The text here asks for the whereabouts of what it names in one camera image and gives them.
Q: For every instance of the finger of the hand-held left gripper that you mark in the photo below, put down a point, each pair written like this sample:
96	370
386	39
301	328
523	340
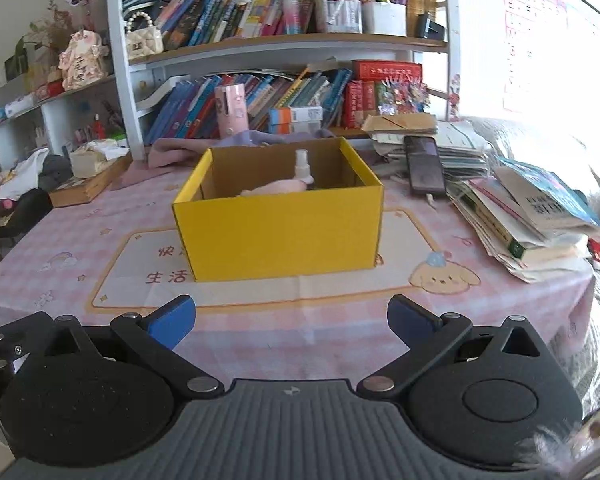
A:
20	335

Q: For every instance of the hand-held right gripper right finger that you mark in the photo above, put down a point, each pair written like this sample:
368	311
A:
410	322

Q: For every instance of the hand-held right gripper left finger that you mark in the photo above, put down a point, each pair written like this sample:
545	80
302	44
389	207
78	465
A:
172	322

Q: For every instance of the yellow cardboard box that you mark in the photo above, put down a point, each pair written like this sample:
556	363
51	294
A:
280	235

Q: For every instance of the pink plush toy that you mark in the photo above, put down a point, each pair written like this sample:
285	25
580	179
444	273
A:
275	187

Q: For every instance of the small white spray bottle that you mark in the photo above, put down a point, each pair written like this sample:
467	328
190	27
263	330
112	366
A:
302	165

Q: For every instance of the white storage container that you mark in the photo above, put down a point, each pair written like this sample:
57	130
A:
385	20

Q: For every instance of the pink checked tablecloth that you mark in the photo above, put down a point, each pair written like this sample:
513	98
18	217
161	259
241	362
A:
80	240

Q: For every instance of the dark clothes pile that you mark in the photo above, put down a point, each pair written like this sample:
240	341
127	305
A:
30	205

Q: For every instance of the stack of textbooks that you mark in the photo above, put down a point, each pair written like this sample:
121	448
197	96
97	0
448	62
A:
520	230

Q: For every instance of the black smartphone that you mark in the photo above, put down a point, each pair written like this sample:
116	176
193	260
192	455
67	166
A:
425	165

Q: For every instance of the wooden tissue box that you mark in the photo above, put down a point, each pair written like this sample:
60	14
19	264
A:
87	187

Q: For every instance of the white shirt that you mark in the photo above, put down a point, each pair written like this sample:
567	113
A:
27	170

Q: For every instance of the pink and purple cloth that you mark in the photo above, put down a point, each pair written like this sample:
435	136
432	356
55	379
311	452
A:
180	152

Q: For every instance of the stack of papers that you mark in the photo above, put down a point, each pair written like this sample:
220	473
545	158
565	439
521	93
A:
460	150

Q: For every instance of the white tissue pack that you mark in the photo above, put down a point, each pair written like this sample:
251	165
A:
97	157

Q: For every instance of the row of blue children's books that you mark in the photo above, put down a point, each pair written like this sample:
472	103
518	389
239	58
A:
190	110

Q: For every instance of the green spine book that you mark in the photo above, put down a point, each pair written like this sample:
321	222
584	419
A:
380	110

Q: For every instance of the pink cartoon canister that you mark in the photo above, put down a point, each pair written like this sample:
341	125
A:
231	110

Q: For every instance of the thick red book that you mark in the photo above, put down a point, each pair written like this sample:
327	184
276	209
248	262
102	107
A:
368	104
353	105

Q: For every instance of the orange and white carton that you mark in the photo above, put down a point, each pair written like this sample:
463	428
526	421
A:
300	114
300	127

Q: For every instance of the red book box set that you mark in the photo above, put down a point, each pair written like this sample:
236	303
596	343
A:
405	95

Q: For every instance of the white tissue box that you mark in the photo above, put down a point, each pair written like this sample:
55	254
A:
20	106

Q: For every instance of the white shelving unit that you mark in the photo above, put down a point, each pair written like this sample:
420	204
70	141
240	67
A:
122	85

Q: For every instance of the pink dressed doll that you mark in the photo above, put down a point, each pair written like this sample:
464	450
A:
82	62

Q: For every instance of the white quilted handbag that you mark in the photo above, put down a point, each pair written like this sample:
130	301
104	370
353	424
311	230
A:
142	40

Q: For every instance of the small black box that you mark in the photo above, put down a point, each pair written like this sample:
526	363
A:
430	27

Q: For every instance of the clear pen cup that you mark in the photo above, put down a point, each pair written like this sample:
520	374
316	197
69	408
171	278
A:
345	20

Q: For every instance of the row of assorted books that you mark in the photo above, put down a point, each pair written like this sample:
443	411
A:
220	15

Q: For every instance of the pastel gradient bottle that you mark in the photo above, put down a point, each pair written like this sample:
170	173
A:
291	10

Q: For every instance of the wall poster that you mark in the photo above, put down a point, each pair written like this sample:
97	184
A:
530	35

